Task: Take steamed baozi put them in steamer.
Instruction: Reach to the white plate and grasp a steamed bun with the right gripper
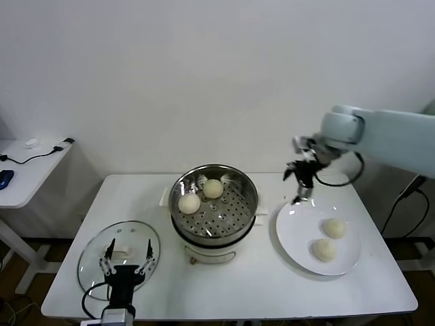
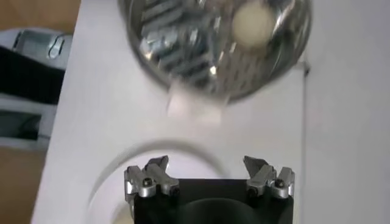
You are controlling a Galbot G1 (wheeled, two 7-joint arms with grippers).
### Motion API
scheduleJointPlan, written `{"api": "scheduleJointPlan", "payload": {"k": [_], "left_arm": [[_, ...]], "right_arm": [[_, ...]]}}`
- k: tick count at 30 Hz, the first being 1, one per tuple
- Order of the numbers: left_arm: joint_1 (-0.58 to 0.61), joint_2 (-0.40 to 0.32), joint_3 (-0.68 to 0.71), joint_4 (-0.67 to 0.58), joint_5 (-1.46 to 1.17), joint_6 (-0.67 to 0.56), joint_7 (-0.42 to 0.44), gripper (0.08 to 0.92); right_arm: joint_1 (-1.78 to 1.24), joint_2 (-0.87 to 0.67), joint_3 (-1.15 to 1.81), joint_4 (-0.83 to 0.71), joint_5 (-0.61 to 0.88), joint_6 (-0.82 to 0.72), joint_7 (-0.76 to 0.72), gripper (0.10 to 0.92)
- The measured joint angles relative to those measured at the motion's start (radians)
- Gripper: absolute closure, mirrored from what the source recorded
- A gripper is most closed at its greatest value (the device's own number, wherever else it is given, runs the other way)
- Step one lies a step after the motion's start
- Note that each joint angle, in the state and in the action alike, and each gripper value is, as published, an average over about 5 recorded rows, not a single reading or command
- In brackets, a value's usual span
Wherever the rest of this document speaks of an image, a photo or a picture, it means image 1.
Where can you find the white steamed baozi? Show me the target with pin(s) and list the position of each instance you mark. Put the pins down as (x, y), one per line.
(213, 188)
(189, 204)
(324, 250)
(334, 228)

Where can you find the white round plate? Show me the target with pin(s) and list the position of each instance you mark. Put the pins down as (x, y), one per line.
(299, 234)

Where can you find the blue computer mouse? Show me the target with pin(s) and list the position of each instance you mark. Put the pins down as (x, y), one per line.
(5, 179)

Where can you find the white electric cooker pot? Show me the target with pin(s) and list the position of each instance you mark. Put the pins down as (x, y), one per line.
(210, 253)

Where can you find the small white object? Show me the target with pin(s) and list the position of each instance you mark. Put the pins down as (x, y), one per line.
(32, 143)

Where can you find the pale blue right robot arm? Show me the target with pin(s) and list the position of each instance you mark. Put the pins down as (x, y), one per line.
(391, 136)

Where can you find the white side desk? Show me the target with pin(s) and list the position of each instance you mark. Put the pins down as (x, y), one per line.
(34, 176)

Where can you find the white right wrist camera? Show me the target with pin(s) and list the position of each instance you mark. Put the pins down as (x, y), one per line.
(301, 144)

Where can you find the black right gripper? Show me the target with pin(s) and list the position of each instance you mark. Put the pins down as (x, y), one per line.
(306, 171)

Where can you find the stainless steel steamer basket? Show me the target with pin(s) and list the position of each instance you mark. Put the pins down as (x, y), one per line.
(234, 203)

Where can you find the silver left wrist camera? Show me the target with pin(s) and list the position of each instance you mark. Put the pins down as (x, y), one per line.
(118, 314)

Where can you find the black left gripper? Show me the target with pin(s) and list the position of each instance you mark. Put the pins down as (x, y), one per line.
(121, 285)

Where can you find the pale green appliance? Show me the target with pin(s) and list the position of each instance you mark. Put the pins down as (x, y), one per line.
(430, 108)

